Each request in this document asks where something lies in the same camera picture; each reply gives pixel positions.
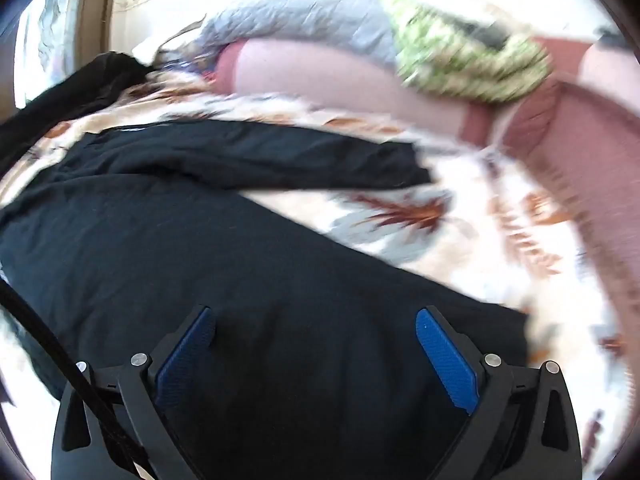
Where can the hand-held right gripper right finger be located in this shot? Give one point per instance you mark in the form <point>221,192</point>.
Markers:
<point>447,364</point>

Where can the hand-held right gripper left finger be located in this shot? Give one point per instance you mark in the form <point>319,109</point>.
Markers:
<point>184,355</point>

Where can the black pants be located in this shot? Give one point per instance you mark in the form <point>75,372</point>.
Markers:
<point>240,280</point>

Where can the leaf print plush blanket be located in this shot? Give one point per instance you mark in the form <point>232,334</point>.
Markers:
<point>500,240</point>

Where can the black cloth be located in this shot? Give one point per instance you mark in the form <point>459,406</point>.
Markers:
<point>85,90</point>

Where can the green patterned cloth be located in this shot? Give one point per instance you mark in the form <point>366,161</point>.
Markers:
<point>465,62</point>

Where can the pink quilted bedspread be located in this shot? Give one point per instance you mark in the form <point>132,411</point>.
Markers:
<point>320,77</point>

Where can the dark grey cloth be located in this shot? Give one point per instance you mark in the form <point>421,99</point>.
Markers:
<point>480,30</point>

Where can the grey quilted blanket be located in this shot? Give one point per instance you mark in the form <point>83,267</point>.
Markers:
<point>305,15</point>

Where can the beige door frame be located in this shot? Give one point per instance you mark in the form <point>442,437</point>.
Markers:
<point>97,5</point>

